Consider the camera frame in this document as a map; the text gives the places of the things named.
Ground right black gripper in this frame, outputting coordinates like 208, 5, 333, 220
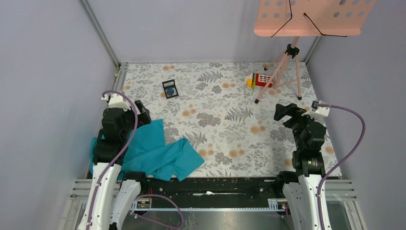
273, 103, 320, 150

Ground teal t-shirt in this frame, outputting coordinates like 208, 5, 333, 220
89, 119, 205, 182

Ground blue round brooch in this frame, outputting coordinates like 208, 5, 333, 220
166, 88, 175, 96

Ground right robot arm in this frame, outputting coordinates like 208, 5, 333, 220
272, 103, 332, 230

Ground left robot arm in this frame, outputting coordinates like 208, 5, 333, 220
77, 100, 151, 230

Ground black brooch display box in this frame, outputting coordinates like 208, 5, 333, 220
162, 80, 179, 99

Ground red toy block house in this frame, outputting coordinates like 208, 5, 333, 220
246, 73, 271, 89

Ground floral table mat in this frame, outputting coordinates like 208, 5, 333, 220
108, 62, 342, 178

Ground pink music stand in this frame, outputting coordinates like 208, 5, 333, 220
254, 0, 376, 103

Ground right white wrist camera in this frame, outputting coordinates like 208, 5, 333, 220
310, 100, 331, 119

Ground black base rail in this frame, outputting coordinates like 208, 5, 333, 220
141, 177, 284, 209

